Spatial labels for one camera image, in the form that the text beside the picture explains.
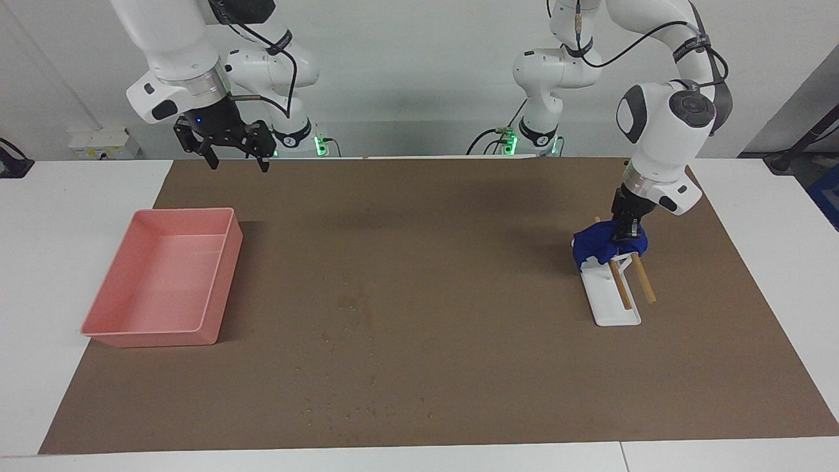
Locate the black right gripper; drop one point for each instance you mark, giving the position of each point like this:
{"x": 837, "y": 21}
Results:
{"x": 213, "y": 121}

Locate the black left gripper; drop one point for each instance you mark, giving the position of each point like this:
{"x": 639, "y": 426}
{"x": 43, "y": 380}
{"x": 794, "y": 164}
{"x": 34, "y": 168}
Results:
{"x": 630, "y": 206}

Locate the blue towel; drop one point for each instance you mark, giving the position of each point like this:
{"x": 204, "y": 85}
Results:
{"x": 596, "y": 242}

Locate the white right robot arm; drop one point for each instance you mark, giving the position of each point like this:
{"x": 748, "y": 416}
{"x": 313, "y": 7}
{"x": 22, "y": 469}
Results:
{"x": 170, "y": 39}

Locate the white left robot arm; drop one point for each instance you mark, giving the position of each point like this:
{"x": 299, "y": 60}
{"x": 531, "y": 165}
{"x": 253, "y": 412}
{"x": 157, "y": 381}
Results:
{"x": 662, "y": 131}

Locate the wooden rack rod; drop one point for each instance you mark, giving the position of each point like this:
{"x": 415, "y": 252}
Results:
{"x": 645, "y": 282}
{"x": 621, "y": 288}

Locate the pink plastic bin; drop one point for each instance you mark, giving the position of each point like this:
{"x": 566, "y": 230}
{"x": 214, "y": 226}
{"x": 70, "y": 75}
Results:
{"x": 164, "y": 288}

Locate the black stand pole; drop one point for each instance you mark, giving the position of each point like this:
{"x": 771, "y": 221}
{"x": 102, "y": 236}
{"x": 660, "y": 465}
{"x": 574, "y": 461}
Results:
{"x": 783, "y": 160}

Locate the brown table mat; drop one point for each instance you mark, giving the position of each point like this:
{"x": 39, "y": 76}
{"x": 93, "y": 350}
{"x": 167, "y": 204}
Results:
{"x": 426, "y": 262}

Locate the blue crate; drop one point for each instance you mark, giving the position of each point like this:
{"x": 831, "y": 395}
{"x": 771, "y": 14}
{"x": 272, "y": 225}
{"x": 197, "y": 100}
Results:
{"x": 829, "y": 196}

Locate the white wall power strip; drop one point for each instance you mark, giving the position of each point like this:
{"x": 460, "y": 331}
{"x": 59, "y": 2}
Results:
{"x": 98, "y": 143}

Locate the black clamp mount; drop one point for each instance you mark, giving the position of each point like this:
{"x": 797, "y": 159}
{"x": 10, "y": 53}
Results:
{"x": 13, "y": 167}

